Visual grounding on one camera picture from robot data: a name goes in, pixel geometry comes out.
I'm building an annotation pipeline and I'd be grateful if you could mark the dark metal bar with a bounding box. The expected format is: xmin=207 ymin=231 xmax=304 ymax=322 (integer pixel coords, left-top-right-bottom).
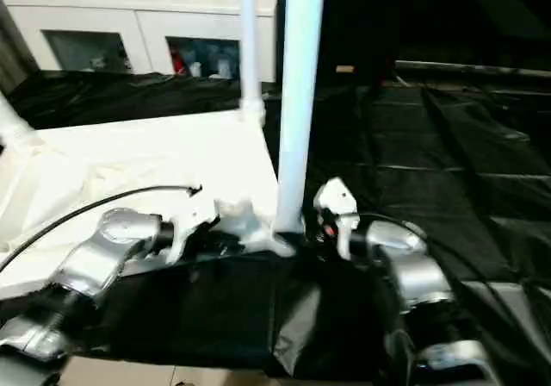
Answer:
xmin=394 ymin=59 xmax=551 ymax=79

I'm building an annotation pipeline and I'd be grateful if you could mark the black left camera cable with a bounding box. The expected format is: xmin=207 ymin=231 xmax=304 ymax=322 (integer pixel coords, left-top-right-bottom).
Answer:
xmin=0 ymin=183 xmax=204 ymax=271

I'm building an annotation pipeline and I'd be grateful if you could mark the white plastic table top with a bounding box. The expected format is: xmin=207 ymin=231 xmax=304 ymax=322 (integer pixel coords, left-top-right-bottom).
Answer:
xmin=0 ymin=109 xmax=298 ymax=303

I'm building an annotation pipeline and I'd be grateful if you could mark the white plastic table leg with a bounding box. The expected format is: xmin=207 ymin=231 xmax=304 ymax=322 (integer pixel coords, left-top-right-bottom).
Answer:
xmin=238 ymin=0 xmax=266 ymax=122
xmin=0 ymin=90 xmax=34 ymax=148
xmin=275 ymin=0 xmax=327 ymax=235

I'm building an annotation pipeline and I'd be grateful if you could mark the black mat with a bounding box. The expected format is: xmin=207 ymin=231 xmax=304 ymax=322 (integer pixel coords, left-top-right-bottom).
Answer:
xmin=0 ymin=66 xmax=551 ymax=383

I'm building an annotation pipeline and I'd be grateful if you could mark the white sideboard cabinet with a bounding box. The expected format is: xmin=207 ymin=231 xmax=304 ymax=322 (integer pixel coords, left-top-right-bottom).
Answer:
xmin=2 ymin=0 xmax=285 ymax=84

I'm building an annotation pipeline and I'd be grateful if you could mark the grey curtain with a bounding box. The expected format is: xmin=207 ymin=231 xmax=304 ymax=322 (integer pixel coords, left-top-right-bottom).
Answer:
xmin=0 ymin=2 xmax=38 ymax=97

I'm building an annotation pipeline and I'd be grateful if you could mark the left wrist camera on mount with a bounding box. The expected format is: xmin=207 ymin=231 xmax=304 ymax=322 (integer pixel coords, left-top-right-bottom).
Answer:
xmin=167 ymin=190 xmax=223 ymax=266

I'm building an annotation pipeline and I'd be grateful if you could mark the red carton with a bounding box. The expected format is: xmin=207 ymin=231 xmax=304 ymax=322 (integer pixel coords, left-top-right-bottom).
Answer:
xmin=170 ymin=48 xmax=186 ymax=76

